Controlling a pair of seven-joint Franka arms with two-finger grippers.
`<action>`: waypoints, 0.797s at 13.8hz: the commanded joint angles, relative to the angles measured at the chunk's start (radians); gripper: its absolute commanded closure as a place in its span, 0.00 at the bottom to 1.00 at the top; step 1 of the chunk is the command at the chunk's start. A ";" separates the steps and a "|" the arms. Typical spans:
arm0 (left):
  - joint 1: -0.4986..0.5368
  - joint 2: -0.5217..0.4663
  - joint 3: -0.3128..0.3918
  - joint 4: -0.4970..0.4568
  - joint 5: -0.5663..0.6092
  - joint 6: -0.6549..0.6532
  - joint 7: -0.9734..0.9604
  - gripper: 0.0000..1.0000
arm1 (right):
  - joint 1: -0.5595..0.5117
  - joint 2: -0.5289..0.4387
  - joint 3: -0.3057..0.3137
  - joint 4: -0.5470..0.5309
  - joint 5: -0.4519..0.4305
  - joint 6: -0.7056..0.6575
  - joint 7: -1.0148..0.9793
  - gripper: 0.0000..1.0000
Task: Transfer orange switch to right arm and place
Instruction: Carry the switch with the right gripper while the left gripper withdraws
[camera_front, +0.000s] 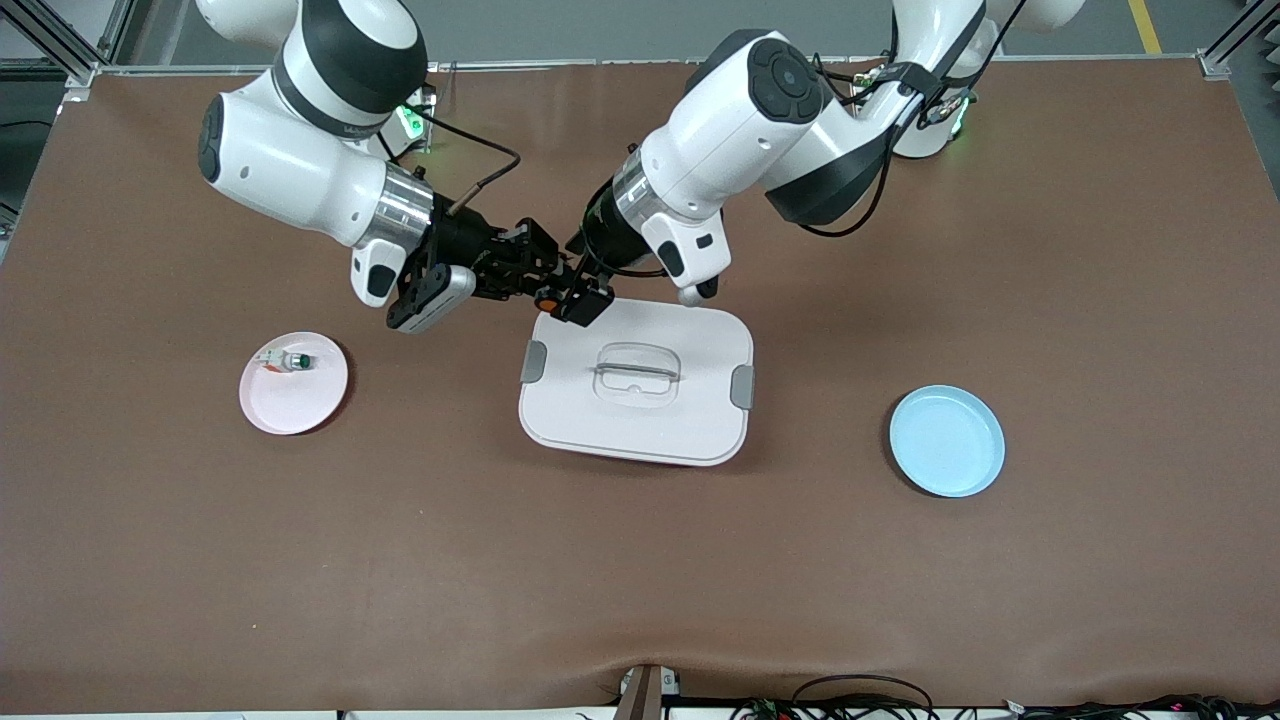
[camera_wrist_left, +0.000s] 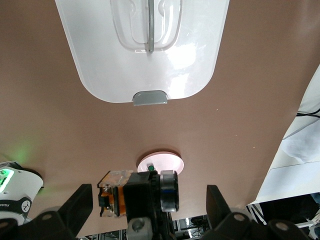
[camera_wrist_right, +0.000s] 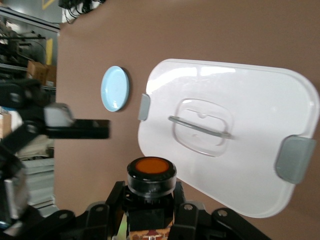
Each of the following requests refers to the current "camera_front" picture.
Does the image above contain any white lidded storage box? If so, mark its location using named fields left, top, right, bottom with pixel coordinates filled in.
left=517, top=294, right=756, bottom=468

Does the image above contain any pink round plate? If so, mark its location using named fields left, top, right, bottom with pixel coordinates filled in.
left=238, top=331, right=351, bottom=437

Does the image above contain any brown table mat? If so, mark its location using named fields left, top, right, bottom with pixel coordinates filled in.
left=0, top=58, right=1280, bottom=713

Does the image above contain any light blue round plate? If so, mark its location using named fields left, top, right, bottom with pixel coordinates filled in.
left=889, top=385, right=1006, bottom=499

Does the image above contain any black base cable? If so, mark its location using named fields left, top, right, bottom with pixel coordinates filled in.
left=800, top=52, right=881, bottom=106

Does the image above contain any metal table clamp bracket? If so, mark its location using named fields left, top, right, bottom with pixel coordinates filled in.
left=613, top=664, right=683, bottom=720

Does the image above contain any aluminium frame strut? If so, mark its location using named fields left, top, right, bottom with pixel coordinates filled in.
left=1200, top=0, right=1280, bottom=81
left=0, top=0, right=136, bottom=86

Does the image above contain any black looped cable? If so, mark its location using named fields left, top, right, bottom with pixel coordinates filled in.
left=790, top=675, right=936, bottom=720

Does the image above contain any black cable bundle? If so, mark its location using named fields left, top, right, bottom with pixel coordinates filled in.
left=1000, top=693, right=1280, bottom=720

